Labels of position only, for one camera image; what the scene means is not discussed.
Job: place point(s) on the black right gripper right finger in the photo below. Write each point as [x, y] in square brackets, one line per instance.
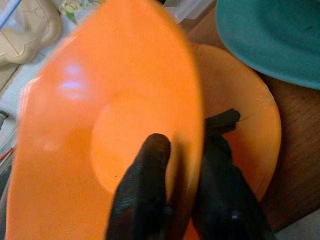
[222, 200]

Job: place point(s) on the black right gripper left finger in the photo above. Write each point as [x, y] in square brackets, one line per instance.
[142, 195]

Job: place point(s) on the orange bowl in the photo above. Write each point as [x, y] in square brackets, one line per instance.
[87, 125]

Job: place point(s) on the orange plate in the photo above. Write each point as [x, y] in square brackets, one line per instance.
[237, 82]

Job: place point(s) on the teal plate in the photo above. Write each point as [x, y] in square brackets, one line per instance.
[270, 37]

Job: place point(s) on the grey drain tray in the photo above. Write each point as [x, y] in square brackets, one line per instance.
[195, 10]

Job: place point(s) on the beige cloth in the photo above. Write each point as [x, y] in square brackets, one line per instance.
[27, 30]

